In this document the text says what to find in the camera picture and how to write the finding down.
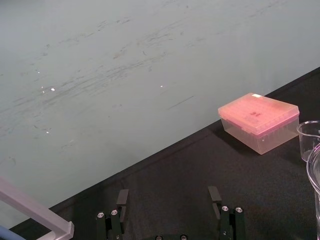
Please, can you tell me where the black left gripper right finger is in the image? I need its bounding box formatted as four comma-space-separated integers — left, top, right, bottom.
207, 185, 247, 240

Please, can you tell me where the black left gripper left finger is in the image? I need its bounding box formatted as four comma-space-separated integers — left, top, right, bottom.
96, 188, 130, 240

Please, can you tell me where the black table cloth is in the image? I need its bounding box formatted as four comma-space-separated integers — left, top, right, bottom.
8, 66, 320, 240

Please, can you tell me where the frosted clear plastic rack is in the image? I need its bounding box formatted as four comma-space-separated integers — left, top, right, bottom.
0, 175, 75, 240

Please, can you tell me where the large clear glass beaker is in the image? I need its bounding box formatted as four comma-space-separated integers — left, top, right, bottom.
306, 143, 320, 240

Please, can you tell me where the pink translucent pipette tip box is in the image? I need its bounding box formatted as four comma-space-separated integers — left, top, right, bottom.
217, 92, 300, 156

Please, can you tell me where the small clear glass beaker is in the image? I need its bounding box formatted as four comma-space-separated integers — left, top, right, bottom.
296, 120, 320, 163

